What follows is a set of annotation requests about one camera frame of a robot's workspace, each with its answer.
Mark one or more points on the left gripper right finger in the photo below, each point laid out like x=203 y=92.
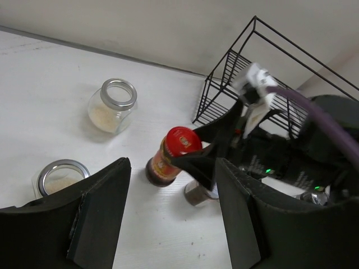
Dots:
x=266 y=228

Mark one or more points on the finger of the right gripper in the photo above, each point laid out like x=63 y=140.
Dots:
x=219 y=127
x=199 y=164

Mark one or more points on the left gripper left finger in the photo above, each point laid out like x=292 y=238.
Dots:
x=77 y=227

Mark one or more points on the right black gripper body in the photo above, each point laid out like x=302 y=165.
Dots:
x=262 y=154

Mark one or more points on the red lid sauce jar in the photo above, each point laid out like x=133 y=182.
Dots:
x=179 y=141

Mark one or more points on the black cap white powder bottle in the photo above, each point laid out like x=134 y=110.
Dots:
x=318 y=198

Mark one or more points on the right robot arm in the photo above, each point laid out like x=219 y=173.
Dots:
x=311 y=160

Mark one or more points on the white lid spice jar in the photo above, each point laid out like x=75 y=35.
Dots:
x=198 y=196

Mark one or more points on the near glass jar silver rim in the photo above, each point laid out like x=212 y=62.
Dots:
x=58 y=175

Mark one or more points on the glass jar silver rim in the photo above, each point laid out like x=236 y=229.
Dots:
x=111 y=108
x=58 y=175

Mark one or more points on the far glass jar silver rim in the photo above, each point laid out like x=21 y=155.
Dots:
x=111 y=108

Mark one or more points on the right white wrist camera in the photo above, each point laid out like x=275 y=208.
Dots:
x=251 y=84

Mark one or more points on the black wire rack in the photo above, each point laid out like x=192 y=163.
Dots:
x=261 y=57

